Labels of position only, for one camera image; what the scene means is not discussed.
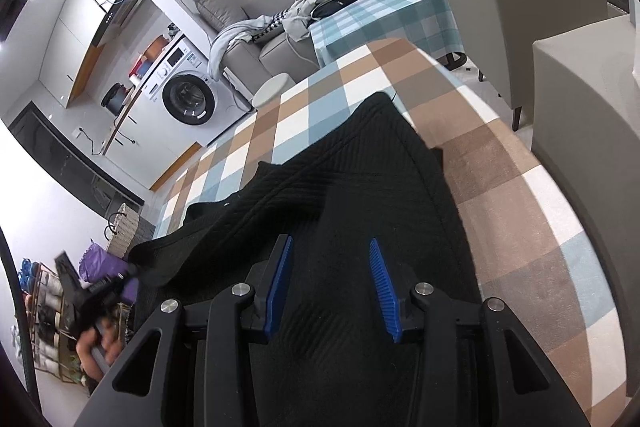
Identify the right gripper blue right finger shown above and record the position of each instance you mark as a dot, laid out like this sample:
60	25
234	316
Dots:
394	282

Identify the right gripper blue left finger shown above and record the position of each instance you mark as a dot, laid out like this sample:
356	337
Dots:
270	280

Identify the black knit garment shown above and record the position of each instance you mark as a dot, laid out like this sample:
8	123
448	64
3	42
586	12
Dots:
370	180

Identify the person left hand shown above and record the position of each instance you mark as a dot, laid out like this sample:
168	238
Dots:
99	347

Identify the purple bag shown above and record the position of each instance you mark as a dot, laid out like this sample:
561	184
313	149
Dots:
96	263

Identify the shoe rack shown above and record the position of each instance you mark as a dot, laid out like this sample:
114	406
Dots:
53	350

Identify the striped woven laundry basket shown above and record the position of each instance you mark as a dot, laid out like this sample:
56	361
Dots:
121	231

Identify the checkered brown blue tablecloth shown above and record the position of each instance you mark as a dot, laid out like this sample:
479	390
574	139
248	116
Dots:
529	247

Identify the white round stool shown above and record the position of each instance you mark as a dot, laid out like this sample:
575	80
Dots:
272	89

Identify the white washing machine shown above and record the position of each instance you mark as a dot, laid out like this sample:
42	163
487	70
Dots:
181	104

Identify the grey sofa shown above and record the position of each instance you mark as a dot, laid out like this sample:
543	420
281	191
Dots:
255	41

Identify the white grey draped cloth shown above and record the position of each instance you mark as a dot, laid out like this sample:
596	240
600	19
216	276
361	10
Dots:
250	34

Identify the teal checkered cloth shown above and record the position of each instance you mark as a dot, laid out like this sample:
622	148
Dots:
428	24

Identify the grey cube ottoman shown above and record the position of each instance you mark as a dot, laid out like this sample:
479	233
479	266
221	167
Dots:
498	37

